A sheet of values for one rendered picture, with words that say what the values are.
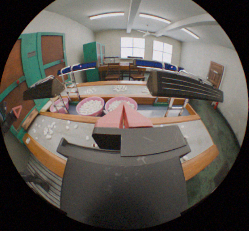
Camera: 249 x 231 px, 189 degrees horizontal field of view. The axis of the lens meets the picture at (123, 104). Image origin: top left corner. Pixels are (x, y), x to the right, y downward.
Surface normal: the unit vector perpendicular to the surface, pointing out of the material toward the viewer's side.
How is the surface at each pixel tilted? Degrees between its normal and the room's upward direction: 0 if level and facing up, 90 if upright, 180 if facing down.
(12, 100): 90
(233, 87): 90
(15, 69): 90
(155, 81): 58
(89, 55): 90
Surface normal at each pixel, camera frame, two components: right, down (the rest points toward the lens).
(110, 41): 0.00, 0.61
